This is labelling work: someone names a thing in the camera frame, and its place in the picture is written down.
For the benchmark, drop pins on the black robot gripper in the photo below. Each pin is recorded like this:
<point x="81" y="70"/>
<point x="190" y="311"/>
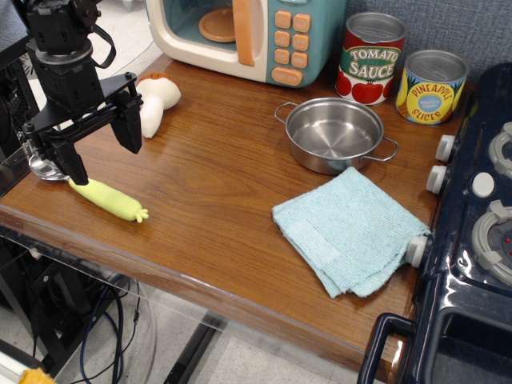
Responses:
<point x="77" y="104"/>

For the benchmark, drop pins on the spoon with green handle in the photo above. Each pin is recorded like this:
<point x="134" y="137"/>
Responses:
<point x="106" y="197"/>

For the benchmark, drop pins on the light blue towel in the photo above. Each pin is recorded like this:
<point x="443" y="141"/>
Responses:
<point x="352" y="234"/>

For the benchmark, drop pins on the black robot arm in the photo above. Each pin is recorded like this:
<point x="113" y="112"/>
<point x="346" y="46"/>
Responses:
<point x="62" y="28"/>

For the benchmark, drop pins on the plush white mushroom toy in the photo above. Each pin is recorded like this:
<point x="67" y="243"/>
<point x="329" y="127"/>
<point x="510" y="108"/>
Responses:
<point x="159" y="93"/>

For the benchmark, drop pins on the toy microwave teal and cream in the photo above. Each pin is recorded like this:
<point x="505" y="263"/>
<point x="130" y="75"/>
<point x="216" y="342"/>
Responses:
<point x="286" y="43"/>

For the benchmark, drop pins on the small steel pot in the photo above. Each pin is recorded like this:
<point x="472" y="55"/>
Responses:
<point x="330" y="135"/>

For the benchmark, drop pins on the tomato sauce can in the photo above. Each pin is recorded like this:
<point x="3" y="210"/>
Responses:
<point x="370" y="55"/>

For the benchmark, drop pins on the white stove knob lower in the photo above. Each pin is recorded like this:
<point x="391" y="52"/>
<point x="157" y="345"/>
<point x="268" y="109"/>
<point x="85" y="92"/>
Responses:
<point x="415" y="250"/>

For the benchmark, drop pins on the white stove knob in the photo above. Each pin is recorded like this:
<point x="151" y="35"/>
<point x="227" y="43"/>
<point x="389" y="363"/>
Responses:
<point x="415" y="250"/>
<point x="436" y="179"/>
<point x="444" y="149"/>

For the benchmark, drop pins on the pineapple slices can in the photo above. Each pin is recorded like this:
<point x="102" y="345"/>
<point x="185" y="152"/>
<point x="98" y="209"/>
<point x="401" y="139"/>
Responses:
<point x="431" y="86"/>

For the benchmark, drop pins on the white stove knob middle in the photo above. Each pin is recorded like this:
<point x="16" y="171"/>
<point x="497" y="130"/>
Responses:
<point x="436" y="179"/>

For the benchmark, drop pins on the white stove knob upper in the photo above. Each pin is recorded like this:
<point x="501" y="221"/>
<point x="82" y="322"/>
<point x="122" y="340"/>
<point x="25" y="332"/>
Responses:
<point x="444" y="149"/>

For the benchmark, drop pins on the dark blue toy stove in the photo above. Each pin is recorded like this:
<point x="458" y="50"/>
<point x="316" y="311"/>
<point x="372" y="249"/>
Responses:
<point x="461" y="328"/>

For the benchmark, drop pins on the black desk frame left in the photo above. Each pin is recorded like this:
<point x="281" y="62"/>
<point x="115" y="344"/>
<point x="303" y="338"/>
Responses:
<point x="18" y="103"/>

